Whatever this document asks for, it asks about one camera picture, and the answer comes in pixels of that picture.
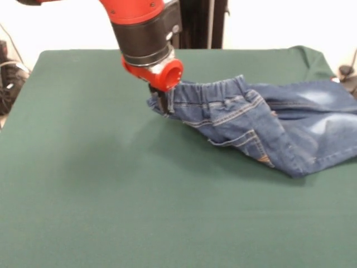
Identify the blue denim jeans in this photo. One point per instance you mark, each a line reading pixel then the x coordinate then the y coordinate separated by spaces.
pixel 251 125

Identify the black round stand base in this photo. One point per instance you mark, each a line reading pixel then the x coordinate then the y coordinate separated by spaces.
pixel 346 69

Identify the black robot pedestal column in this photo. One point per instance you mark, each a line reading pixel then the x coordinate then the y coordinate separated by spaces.
pixel 203 25

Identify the dark green table cloth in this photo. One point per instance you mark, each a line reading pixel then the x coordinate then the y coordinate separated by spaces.
pixel 111 181

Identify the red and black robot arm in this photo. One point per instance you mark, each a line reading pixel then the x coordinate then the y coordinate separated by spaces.
pixel 139 33

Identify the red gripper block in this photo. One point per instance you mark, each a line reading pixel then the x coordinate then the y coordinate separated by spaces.
pixel 161 75

